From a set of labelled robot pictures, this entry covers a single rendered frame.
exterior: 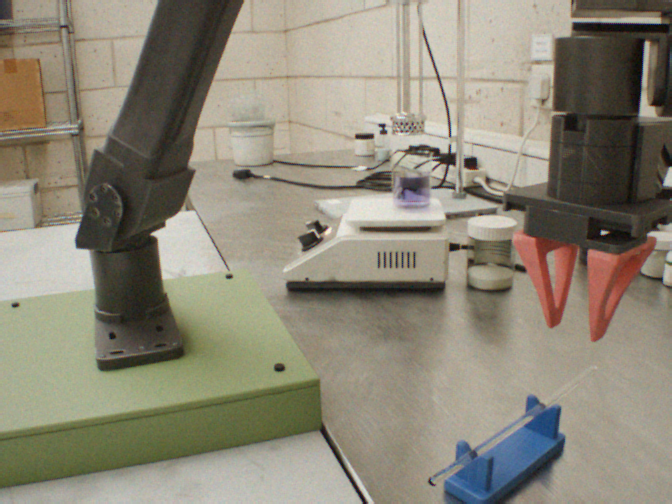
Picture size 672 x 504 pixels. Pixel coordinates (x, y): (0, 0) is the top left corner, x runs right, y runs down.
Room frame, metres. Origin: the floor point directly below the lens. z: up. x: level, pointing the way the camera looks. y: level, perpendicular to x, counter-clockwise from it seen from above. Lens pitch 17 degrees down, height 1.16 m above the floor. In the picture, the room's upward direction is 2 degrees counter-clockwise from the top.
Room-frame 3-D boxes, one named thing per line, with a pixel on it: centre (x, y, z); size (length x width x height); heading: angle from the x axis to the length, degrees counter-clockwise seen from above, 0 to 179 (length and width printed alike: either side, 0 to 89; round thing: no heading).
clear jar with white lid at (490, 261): (0.71, -0.19, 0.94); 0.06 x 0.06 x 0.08
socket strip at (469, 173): (1.51, -0.25, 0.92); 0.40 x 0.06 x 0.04; 19
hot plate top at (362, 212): (0.76, -0.08, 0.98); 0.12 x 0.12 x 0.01; 84
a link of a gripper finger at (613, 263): (0.39, -0.17, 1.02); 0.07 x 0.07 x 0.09; 40
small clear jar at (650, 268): (0.72, -0.42, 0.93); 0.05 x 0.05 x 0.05
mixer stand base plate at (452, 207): (1.14, -0.13, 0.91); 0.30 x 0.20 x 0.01; 109
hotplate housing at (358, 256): (0.76, -0.05, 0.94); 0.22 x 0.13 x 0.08; 84
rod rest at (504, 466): (0.34, -0.11, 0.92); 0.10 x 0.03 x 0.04; 130
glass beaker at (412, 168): (0.75, -0.10, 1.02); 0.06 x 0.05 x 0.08; 15
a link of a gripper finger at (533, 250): (0.40, -0.17, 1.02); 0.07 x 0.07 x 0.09; 40
